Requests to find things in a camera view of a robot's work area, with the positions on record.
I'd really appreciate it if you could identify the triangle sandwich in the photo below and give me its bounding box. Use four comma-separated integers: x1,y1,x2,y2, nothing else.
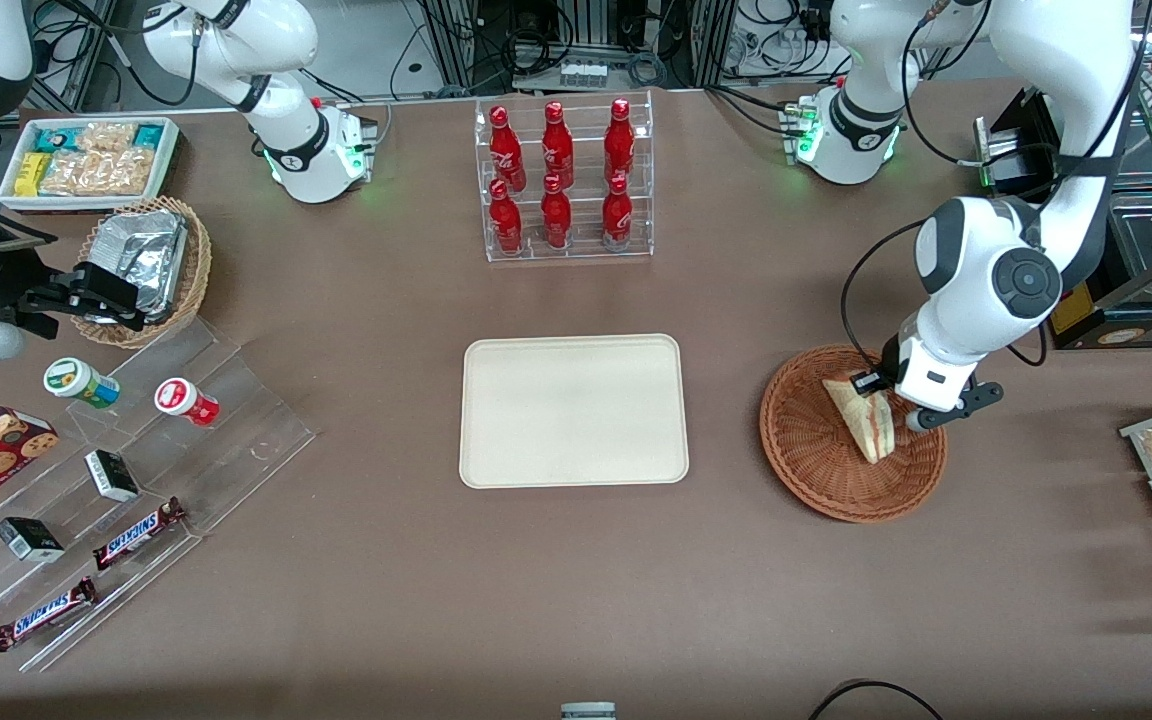
822,374,899,466

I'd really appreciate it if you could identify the small tan wicker basket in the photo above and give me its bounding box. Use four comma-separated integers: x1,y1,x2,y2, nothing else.
71,195,213,349

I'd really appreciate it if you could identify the round brown wicker basket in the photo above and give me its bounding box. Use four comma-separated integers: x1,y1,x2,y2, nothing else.
759,345,948,524

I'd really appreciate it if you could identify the cream plastic tray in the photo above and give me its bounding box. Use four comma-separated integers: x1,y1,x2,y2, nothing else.
459,334,689,490

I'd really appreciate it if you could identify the silver foil packet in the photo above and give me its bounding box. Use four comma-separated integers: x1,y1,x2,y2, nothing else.
89,208,188,323

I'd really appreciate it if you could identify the green lid snack cup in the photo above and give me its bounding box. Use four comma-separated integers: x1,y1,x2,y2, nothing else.
44,357,121,410

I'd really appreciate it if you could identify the white snack bin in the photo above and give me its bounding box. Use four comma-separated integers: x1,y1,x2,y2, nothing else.
0,117,182,213

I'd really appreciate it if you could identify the clear bag of snacks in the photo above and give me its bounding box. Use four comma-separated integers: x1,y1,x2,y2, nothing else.
41,148,158,197
76,122,138,154

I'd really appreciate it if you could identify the yellow snack packet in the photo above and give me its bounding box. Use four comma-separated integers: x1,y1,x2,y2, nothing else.
14,152,53,197

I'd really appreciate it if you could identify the red lid snack cup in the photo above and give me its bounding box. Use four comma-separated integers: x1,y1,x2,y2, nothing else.
154,377,221,428

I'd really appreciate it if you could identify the small black carton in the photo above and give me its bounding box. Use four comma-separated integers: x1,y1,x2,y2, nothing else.
0,516,66,564
84,449,141,504

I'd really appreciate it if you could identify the clear acrylic step display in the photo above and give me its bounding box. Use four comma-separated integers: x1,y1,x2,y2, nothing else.
0,315,318,673

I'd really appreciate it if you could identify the Snickers bar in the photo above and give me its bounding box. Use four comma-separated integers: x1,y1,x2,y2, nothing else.
0,577,100,653
92,497,188,572

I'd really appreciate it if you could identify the red Coca-Cola bottle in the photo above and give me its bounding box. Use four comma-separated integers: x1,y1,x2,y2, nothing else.
601,173,635,248
604,97,637,183
489,105,527,193
541,100,575,189
489,178,525,256
540,173,574,251

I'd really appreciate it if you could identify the clear acrylic bottle rack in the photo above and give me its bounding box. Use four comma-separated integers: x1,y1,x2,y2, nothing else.
474,90,655,263

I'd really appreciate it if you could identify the white power strip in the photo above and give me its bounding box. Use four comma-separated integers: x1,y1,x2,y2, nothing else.
554,58,609,91

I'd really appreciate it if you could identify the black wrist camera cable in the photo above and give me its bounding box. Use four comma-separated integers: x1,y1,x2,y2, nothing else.
839,215,937,373

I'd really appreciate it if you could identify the black table cable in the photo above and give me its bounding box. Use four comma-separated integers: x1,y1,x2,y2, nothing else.
807,679,946,720

